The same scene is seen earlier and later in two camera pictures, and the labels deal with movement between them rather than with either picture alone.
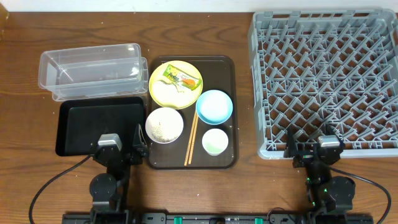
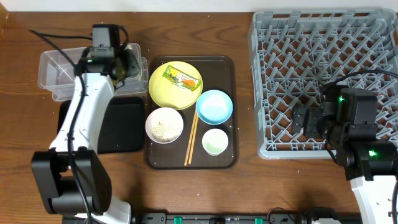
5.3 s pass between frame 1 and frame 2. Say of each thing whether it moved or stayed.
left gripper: moved
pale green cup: stayed
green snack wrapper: stayed
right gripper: moved
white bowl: stayed
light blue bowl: stayed
